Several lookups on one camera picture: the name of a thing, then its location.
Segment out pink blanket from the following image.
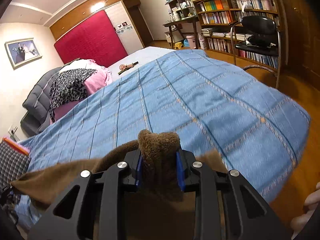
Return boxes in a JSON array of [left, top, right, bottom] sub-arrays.
[[54, 59, 113, 121]]

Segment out brown fleece pants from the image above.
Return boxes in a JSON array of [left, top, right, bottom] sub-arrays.
[[13, 130, 226, 239]]

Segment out person's hand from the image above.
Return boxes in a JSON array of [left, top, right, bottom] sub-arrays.
[[290, 182, 320, 238]]

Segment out pink waste bin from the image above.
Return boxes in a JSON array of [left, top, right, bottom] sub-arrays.
[[186, 35, 196, 49]]

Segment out grey upholstered headboard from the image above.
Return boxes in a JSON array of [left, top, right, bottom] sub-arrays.
[[20, 67, 62, 137]]

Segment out blue patterned bedspread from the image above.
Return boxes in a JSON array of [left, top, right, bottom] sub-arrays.
[[15, 49, 311, 228]]

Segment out framed wedding photo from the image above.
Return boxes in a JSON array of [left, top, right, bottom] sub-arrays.
[[4, 38, 42, 70]]

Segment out hair dryer on bed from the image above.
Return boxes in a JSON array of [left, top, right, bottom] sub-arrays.
[[118, 62, 138, 75]]

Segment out wall power outlet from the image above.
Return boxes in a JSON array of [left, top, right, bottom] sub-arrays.
[[8, 125, 17, 136]]

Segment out wooden bookshelf with books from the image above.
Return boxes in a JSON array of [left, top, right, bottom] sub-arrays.
[[193, 0, 279, 69]]

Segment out white mattress sheet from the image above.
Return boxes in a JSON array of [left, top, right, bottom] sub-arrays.
[[107, 46, 174, 79]]

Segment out wooden desk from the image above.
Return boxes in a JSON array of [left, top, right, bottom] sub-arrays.
[[163, 16, 199, 49]]

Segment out black chair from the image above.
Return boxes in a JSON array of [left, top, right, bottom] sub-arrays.
[[229, 15, 281, 88]]

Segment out red padded wall panel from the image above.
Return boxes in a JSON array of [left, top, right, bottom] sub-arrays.
[[54, 10, 127, 67]]

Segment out leopard print cloth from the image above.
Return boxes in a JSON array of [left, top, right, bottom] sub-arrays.
[[49, 69, 97, 122]]

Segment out small desktop shelf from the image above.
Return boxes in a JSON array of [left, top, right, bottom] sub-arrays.
[[165, 0, 196, 22]]

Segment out plaid cloth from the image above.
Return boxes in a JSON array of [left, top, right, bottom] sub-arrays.
[[0, 141, 31, 189]]

